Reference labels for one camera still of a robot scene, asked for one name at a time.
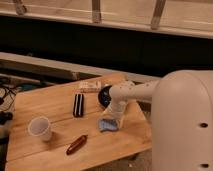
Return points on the black striped rectangular block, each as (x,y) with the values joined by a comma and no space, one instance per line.
(78,108)

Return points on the white ceramic cup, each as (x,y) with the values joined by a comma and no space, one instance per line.
(40,127)

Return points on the brown sausage-shaped object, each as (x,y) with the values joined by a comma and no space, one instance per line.
(76,145)

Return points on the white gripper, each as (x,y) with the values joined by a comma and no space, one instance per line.
(116,110)

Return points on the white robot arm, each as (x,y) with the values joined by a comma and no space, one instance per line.
(181,114)

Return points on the dark round bowl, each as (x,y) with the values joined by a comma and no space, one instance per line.
(104,97)

